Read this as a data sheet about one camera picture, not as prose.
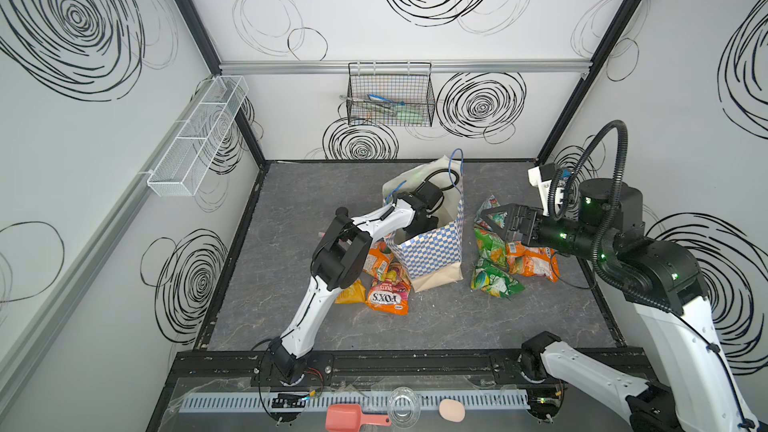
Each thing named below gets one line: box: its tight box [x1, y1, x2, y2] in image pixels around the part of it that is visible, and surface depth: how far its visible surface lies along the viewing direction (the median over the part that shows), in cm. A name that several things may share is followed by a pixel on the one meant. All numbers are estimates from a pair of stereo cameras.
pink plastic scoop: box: [325, 404, 392, 432], surface depth 68 cm
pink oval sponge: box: [438, 398, 466, 423], surface depth 68 cm
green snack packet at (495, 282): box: [471, 265, 526, 299], surface depth 86 cm
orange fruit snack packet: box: [363, 237, 395, 279], surface depth 89 cm
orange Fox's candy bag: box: [367, 279, 411, 316], surface depth 84 cm
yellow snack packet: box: [335, 279, 367, 304], surface depth 85 cm
